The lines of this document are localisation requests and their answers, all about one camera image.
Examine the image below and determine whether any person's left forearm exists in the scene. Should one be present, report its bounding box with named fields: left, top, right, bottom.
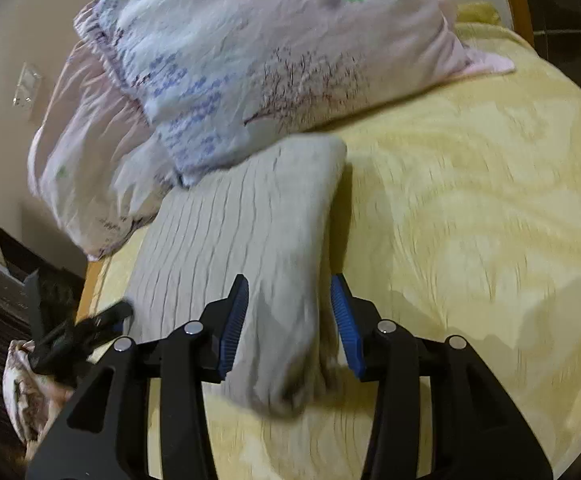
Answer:
left=1, top=338, right=79, bottom=444

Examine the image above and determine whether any pink floral pillow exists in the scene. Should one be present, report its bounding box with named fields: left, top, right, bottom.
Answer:
left=26, top=39, right=182, bottom=262

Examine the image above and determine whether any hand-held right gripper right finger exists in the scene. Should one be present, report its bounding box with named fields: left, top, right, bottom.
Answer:
left=329, top=273, right=554, bottom=480

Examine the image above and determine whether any white wall switch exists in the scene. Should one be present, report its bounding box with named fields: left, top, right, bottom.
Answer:
left=14, top=62, right=44, bottom=109

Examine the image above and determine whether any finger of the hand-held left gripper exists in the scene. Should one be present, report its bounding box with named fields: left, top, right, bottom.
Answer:
left=76, top=301, right=135, bottom=347

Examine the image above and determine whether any yellow patterned blanket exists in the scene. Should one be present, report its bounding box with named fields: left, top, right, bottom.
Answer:
left=88, top=2, right=581, bottom=480

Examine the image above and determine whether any dark furniture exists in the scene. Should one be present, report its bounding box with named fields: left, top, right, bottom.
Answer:
left=519, top=0, right=581, bottom=63
left=0, top=223, right=87, bottom=341

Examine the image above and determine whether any grey cable-knit sweater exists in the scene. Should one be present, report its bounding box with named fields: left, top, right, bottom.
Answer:
left=125, top=132, right=349, bottom=419

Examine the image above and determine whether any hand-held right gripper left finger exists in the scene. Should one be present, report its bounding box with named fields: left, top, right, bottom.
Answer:
left=25, top=273, right=250, bottom=480

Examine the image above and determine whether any blue floral pillow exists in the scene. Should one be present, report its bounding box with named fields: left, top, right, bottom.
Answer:
left=73, top=0, right=516, bottom=189

